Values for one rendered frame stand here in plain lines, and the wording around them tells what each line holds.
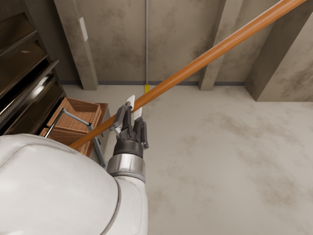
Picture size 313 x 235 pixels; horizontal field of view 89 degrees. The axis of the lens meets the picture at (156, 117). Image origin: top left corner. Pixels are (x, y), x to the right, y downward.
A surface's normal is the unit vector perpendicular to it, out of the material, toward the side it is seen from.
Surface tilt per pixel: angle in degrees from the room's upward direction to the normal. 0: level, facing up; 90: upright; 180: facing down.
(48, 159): 49
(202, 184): 0
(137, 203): 57
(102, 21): 90
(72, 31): 90
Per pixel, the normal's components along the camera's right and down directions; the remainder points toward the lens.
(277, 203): 0.04, -0.71
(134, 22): 0.06, 0.71
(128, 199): 0.86, -0.47
